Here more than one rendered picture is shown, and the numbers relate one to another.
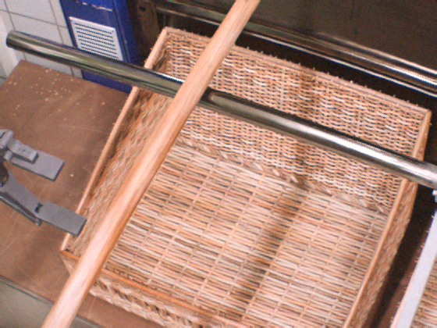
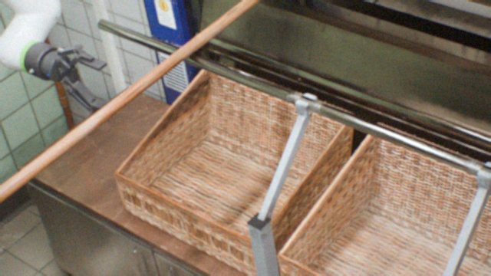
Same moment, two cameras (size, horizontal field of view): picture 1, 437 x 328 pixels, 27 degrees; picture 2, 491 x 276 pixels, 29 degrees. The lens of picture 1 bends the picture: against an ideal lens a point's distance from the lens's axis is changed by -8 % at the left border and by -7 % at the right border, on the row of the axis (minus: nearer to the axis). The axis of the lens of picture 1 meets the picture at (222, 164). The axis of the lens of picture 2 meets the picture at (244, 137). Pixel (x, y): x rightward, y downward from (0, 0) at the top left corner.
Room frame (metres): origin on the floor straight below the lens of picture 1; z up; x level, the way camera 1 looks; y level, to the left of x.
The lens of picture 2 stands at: (-1.21, -0.49, 2.55)
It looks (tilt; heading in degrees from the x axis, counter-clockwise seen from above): 39 degrees down; 11
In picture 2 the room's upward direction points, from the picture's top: 10 degrees counter-clockwise
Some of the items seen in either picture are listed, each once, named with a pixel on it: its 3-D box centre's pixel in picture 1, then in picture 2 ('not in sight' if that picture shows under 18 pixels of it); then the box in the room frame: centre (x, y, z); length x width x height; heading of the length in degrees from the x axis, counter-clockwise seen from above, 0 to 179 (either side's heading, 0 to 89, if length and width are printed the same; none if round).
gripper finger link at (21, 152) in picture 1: (19, 147); (84, 54); (0.70, 0.25, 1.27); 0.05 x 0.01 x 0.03; 56
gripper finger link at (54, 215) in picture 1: (62, 218); (104, 106); (0.69, 0.23, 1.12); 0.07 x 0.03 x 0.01; 56
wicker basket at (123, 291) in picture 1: (247, 205); (235, 163); (0.90, -0.03, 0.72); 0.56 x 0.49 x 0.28; 55
